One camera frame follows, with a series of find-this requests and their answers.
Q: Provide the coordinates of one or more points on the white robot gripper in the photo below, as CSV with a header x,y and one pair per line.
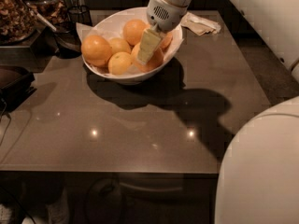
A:
x,y
164,15

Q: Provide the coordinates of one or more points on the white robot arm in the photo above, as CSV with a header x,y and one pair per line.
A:
x,y
259,176

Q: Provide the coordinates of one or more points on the small hidden middle orange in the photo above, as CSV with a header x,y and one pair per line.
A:
x,y
119,45

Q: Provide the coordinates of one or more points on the white ceramic bowl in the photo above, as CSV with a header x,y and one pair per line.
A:
x,y
129,14

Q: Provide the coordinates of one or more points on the white paper bowl liner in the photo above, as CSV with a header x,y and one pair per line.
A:
x,y
111,29

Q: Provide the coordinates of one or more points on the crumpled paper napkin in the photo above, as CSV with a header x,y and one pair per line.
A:
x,y
200,25

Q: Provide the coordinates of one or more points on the large glass snack jar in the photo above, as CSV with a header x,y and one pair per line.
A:
x,y
16,21

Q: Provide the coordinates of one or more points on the black device on left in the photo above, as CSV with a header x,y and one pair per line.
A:
x,y
15,86

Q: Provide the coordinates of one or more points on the black wire cup holder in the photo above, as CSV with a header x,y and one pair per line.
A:
x,y
80,14

